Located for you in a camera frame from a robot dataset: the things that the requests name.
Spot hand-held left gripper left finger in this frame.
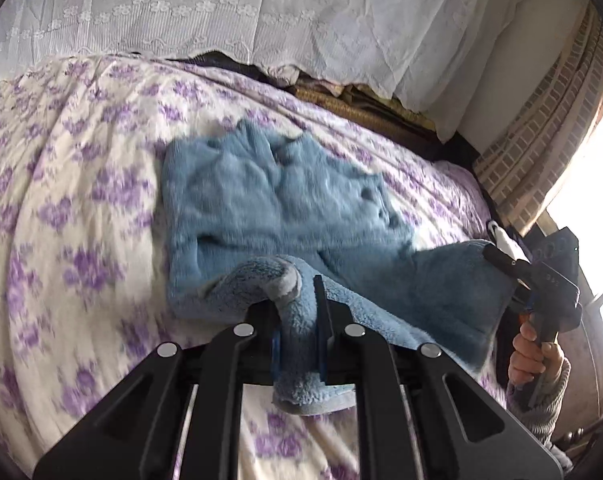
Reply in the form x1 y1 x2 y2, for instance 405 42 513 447
34 302 282 480

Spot bright window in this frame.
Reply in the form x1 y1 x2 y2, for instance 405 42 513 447
544 45 603 391

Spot person's right hand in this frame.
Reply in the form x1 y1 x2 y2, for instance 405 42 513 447
510 322 565 389

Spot brown woven mat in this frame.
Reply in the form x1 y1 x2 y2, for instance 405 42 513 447
291 82 442 146

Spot white lace cover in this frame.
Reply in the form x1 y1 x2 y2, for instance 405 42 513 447
0 0 529 143

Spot blue fleece jacket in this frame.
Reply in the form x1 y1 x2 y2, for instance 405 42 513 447
161 119 519 417

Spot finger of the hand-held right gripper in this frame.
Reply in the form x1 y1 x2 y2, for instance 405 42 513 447
484 242 532 281

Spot person's right forearm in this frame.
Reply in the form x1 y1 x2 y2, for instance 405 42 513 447
504 355 572 448

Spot purple floral bed quilt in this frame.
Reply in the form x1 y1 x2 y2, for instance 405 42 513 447
0 55 522 480

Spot brick-patterned curtain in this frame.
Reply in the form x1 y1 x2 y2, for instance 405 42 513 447
474 5 603 233

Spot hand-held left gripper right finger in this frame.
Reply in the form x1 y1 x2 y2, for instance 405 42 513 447
312 274 565 480

